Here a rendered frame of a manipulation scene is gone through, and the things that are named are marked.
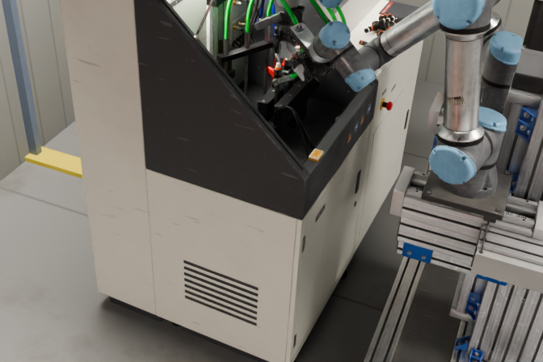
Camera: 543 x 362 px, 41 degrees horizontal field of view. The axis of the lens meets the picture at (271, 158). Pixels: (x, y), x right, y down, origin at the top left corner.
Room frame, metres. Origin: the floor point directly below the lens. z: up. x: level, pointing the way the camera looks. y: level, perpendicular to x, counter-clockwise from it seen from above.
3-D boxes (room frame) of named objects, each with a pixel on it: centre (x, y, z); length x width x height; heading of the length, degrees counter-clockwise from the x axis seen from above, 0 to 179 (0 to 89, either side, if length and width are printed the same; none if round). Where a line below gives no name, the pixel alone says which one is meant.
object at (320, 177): (2.07, -0.23, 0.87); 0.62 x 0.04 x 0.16; 156
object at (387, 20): (2.78, -0.44, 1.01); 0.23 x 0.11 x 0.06; 156
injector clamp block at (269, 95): (2.27, -0.06, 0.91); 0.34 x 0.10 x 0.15; 156
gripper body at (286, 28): (2.15, -0.03, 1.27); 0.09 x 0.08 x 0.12; 66
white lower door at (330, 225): (2.06, -0.24, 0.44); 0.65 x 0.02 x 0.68; 156
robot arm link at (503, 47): (2.12, -0.74, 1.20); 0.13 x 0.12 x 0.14; 7
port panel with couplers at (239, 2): (2.49, 0.14, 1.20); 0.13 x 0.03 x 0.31; 156
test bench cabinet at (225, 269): (2.17, 0.02, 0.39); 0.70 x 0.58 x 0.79; 156
